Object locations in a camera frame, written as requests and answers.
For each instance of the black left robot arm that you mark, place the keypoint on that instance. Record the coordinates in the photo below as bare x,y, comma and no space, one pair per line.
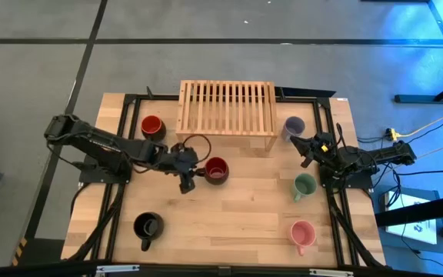
98,142

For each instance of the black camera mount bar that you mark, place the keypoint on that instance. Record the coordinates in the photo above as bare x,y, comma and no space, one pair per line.
221,271

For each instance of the white printed sheet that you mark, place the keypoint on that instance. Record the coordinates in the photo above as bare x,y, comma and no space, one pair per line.
414,219

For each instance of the green mug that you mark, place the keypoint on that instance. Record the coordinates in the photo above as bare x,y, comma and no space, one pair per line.
304,186

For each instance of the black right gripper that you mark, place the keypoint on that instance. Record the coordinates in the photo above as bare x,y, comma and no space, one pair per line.
321,148

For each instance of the dark mug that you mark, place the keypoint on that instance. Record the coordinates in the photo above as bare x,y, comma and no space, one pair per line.
153,127
217,171

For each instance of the lavender grey mug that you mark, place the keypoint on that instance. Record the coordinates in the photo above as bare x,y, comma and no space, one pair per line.
294,126

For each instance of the black mug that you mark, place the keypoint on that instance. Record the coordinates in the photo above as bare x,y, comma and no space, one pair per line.
148,227

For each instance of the pink mug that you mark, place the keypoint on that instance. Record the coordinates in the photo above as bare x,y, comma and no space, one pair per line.
303,234

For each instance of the slatted wooden rack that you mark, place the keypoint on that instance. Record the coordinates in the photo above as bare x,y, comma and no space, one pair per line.
225,129

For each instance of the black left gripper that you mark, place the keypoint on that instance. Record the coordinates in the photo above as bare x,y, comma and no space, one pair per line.
179,159

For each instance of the yellow black hazard tape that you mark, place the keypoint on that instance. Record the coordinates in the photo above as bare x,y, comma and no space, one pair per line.
19,252

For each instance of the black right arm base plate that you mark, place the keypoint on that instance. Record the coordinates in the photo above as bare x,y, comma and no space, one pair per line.
360,181

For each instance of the black aluminium table frame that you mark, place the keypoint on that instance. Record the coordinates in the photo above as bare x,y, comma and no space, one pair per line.
137,115

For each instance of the black crossbar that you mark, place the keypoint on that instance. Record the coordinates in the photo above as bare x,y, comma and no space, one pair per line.
421,211

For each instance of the silver metal bracket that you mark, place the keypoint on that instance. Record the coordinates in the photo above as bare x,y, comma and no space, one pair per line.
117,268
331,273

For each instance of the black flat panel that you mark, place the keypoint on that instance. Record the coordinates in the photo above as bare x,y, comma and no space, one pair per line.
306,92

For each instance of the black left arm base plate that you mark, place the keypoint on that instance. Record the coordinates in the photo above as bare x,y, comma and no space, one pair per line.
90,175

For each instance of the yellow power plug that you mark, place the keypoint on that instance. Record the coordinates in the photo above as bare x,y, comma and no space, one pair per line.
392,134

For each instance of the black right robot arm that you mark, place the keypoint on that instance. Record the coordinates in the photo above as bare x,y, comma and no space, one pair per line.
375,155

